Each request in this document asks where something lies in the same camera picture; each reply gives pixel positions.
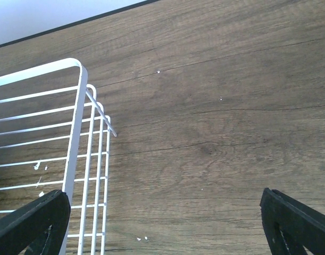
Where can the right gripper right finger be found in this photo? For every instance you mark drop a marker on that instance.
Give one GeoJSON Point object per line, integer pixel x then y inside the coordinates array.
{"type": "Point", "coordinates": [290, 226]}

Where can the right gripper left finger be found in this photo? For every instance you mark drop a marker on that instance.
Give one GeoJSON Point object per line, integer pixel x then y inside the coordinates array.
{"type": "Point", "coordinates": [38, 227]}

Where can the white wire dish rack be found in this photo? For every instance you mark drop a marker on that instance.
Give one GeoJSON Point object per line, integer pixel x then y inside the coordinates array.
{"type": "Point", "coordinates": [55, 134]}

